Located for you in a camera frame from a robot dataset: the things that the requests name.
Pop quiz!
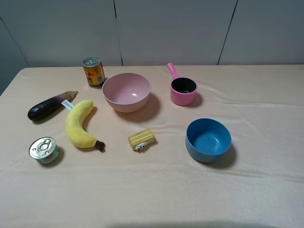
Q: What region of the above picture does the yellow toy cake slice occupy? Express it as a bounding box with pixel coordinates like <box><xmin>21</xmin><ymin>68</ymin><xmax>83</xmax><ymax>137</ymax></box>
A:
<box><xmin>128</xmin><ymin>129</ymin><xmax>155</xmax><ymax>152</ymax></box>

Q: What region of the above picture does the peach tablecloth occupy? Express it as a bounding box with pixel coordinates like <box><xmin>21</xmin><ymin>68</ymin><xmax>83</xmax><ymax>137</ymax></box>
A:
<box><xmin>0</xmin><ymin>65</ymin><xmax>304</xmax><ymax>228</ymax></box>

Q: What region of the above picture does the large pink plastic bowl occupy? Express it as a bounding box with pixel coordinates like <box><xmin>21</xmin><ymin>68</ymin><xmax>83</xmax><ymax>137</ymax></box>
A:
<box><xmin>102</xmin><ymin>73</ymin><xmax>151</xmax><ymax>113</ymax></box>

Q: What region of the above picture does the short green-label tin can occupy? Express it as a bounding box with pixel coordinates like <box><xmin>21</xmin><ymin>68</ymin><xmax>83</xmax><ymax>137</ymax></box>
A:
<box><xmin>28</xmin><ymin>137</ymin><xmax>60</xmax><ymax>165</ymax></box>

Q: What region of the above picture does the purple toy eggplant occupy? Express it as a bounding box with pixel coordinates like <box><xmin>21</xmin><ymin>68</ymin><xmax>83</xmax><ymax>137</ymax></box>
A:
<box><xmin>27</xmin><ymin>91</ymin><xmax>78</xmax><ymax>122</ymax></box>

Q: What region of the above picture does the gold energy drink can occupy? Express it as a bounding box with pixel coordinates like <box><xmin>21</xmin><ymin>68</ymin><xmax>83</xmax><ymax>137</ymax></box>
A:
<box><xmin>83</xmin><ymin>57</ymin><xmax>106</xmax><ymax>87</ymax></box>

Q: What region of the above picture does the yellow plush banana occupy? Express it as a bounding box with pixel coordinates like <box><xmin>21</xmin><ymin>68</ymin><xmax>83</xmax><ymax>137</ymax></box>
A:
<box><xmin>66</xmin><ymin>100</ymin><xmax>105</xmax><ymax>152</ymax></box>

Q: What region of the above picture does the pink saucepan with handle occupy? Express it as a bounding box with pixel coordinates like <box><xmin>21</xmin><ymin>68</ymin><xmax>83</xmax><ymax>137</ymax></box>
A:
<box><xmin>167</xmin><ymin>63</ymin><xmax>198</xmax><ymax>106</ymax></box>

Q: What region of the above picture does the blue plastic bowl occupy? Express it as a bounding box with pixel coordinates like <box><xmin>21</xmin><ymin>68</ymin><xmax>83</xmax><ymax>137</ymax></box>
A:
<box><xmin>185</xmin><ymin>118</ymin><xmax>232</xmax><ymax>163</ymax></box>

